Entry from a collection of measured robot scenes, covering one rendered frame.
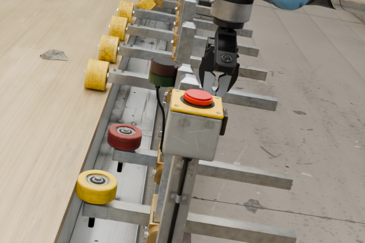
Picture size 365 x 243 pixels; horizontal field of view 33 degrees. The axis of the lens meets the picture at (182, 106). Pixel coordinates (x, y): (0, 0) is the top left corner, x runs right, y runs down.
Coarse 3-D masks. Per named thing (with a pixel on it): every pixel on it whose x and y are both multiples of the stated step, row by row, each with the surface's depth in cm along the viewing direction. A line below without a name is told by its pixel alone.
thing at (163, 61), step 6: (156, 60) 134; (162, 60) 135; (168, 60) 135; (156, 90) 137; (156, 96) 137; (162, 108) 138; (162, 114) 138; (162, 120) 139; (162, 126) 140; (162, 132) 140; (162, 138) 140; (162, 144) 141
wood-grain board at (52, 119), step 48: (0, 0) 234; (48, 0) 247; (96, 0) 262; (0, 48) 184; (48, 48) 192; (96, 48) 200; (0, 96) 152; (48, 96) 157; (96, 96) 163; (0, 144) 129; (48, 144) 133; (0, 192) 112; (48, 192) 115; (0, 240) 99; (48, 240) 102
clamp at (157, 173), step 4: (160, 152) 146; (160, 156) 144; (156, 160) 146; (156, 164) 141; (160, 164) 141; (156, 168) 141; (160, 168) 139; (156, 172) 140; (160, 172) 139; (156, 176) 140; (160, 176) 140; (156, 180) 140; (160, 180) 140
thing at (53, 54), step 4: (48, 52) 184; (52, 52) 184; (56, 52) 187; (60, 52) 185; (44, 56) 182; (48, 56) 182; (52, 56) 182; (56, 56) 184; (60, 56) 184; (64, 56) 185
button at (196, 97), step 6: (192, 90) 83; (198, 90) 84; (186, 96) 82; (192, 96) 81; (198, 96) 82; (204, 96) 82; (210, 96) 83; (192, 102) 81; (198, 102) 81; (204, 102) 81; (210, 102) 82
